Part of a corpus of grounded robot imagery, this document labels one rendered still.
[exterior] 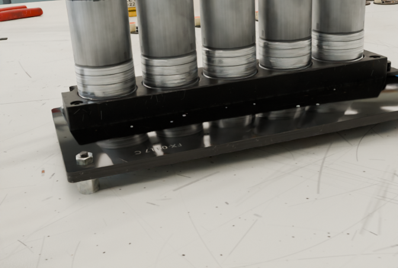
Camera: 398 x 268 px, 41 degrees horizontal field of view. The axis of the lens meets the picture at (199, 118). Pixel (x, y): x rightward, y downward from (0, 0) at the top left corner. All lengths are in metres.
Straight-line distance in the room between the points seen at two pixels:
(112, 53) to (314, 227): 0.10
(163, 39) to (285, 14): 0.06
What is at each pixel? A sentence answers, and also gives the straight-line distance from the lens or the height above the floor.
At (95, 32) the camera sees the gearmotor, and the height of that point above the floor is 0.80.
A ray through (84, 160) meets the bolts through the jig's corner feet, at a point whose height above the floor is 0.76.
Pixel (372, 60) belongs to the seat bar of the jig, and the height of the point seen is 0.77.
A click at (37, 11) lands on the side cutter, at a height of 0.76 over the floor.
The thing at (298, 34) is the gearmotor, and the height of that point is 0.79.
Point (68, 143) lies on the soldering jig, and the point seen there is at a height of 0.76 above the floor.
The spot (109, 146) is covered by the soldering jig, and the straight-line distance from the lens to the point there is 0.20.
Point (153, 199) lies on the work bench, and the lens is 0.18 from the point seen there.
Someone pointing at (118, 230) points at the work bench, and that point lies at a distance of 0.17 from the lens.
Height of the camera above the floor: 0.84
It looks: 21 degrees down
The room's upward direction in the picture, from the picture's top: 3 degrees counter-clockwise
